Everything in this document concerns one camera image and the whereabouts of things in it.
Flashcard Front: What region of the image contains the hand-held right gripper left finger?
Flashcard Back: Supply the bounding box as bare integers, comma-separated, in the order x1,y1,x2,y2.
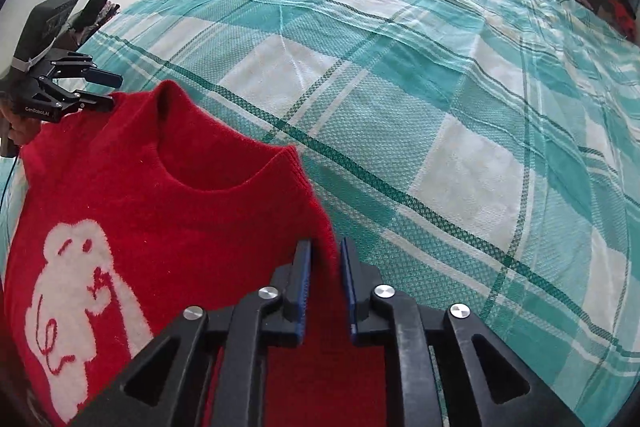
67,238,315,427

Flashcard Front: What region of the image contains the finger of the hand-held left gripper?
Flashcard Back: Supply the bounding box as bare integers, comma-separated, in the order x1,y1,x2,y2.
37,77,116,114
47,51,124,90

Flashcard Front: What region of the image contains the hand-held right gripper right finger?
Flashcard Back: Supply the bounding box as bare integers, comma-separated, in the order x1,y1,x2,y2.
340,236,588,427

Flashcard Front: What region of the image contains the red sweater with white bear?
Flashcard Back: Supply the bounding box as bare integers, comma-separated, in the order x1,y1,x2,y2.
2,79,391,427

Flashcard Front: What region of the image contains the pile of colourful clothes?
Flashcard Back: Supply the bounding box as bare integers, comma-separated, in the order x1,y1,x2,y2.
552,0,640,45

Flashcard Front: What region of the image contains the person's left hand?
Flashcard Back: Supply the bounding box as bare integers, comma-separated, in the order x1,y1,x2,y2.
7,109,37,148

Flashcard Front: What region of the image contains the dark patterned cloth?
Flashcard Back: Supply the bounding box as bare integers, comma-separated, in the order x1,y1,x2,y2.
67,0,122,45

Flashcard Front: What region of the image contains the teal plaid bed sheet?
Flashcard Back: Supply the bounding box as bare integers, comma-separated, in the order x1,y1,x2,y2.
0,0,640,427

